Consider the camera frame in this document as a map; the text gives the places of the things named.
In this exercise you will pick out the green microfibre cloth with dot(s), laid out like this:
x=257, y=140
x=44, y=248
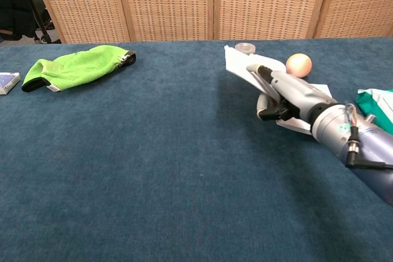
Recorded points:
x=80, y=65

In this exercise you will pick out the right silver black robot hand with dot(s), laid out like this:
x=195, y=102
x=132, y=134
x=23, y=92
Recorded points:
x=294, y=90

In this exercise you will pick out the blue table mat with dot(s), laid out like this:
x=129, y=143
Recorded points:
x=138, y=167

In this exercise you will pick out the pink ball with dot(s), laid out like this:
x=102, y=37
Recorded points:
x=299, y=65

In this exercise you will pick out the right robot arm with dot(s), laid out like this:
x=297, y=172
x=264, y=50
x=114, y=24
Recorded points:
x=368, y=148

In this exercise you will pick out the blue playing card box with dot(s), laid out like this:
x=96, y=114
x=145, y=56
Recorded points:
x=6, y=82

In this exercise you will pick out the teal wet wipes pack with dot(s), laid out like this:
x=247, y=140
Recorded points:
x=374, y=105

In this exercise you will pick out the black tripod stand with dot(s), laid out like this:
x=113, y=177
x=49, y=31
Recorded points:
x=40, y=19

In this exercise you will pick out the white notebook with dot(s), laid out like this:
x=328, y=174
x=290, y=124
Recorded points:
x=239, y=62

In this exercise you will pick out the woven wooden folding screen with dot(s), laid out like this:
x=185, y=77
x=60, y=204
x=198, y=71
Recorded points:
x=172, y=1

